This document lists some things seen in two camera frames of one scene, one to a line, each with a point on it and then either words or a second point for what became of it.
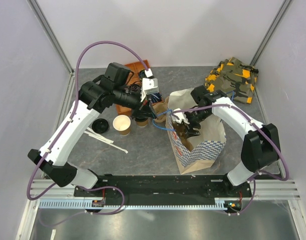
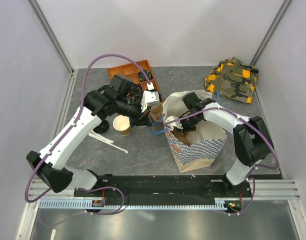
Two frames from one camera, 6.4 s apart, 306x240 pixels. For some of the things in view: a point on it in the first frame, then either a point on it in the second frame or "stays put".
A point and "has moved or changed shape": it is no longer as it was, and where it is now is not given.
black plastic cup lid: x=100 y=125 stays put
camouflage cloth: x=234 y=78 stays put
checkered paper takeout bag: x=201 y=150 stays put
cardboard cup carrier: x=160 y=107 has moved or changed shape
